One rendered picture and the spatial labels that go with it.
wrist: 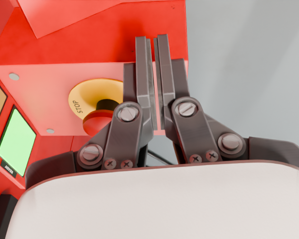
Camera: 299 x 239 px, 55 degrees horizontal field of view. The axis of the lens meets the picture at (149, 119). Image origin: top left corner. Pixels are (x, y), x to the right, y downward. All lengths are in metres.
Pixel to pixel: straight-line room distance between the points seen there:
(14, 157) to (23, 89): 0.06
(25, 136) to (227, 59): 1.11
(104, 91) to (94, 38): 0.04
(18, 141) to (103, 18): 0.13
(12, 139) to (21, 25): 0.10
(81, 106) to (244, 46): 1.07
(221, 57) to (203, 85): 0.19
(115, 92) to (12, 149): 0.10
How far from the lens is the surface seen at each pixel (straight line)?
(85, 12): 0.27
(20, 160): 0.29
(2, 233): 0.54
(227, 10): 1.16
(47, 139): 0.72
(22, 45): 0.27
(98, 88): 0.25
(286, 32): 1.29
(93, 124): 0.24
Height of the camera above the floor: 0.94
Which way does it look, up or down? 35 degrees down
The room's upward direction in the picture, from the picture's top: 177 degrees counter-clockwise
